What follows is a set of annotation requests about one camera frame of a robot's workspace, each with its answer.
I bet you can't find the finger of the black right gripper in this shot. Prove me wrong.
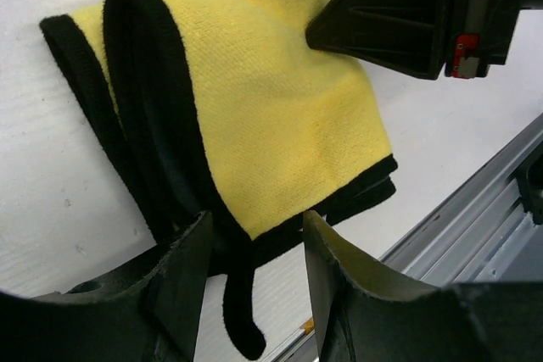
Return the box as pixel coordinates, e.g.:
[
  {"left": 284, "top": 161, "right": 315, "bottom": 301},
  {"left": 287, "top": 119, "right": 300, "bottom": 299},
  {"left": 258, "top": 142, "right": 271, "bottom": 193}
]
[{"left": 305, "top": 0, "right": 451, "bottom": 80}]

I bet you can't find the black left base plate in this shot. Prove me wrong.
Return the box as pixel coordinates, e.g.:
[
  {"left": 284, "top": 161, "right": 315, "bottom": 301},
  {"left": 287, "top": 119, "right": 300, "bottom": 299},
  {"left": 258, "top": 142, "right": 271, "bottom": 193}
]
[{"left": 514, "top": 143, "right": 543, "bottom": 226}]

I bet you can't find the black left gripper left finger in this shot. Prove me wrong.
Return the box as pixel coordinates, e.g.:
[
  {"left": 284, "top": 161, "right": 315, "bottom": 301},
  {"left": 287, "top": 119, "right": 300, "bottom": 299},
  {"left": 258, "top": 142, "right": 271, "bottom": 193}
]
[{"left": 1, "top": 212, "right": 213, "bottom": 361}]

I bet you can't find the yellow towel black trim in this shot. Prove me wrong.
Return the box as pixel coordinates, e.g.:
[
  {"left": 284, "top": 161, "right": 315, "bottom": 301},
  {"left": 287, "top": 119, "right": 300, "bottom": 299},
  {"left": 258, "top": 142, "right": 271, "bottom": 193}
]
[{"left": 39, "top": 0, "right": 397, "bottom": 360}]

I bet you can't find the aluminium mounting rail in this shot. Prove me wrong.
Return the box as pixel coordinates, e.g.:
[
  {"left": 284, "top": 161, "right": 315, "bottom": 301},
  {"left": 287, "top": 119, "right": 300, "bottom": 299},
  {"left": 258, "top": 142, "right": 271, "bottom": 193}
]
[{"left": 268, "top": 119, "right": 542, "bottom": 361}]

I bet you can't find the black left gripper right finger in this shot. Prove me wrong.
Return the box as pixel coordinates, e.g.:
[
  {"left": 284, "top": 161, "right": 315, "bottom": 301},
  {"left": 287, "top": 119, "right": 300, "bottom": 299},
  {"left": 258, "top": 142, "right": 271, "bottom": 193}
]
[{"left": 303, "top": 211, "right": 542, "bottom": 361}]

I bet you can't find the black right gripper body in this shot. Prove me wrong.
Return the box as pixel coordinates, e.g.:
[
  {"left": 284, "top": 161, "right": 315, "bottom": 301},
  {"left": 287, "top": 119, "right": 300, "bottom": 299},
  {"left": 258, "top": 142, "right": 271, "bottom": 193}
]
[{"left": 445, "top": 0, "right": 535, "bottom": 78}]

